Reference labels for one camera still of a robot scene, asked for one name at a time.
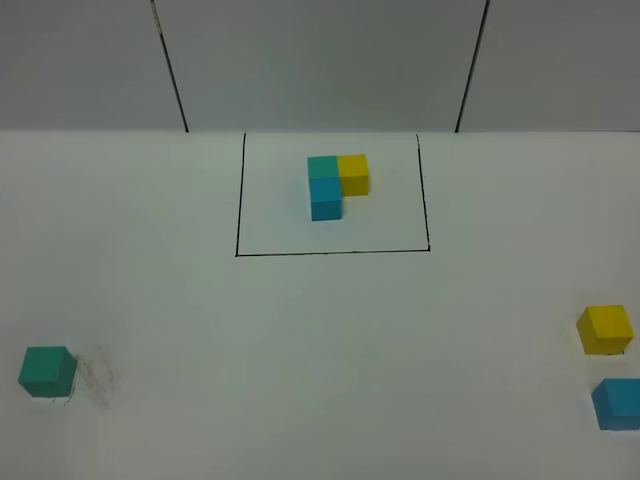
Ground yellow template block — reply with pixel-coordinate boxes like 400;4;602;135
337;154;369;196

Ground green template block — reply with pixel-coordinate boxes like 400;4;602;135
307;156;339;180

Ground blue template block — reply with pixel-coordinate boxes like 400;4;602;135
309;178;343;221

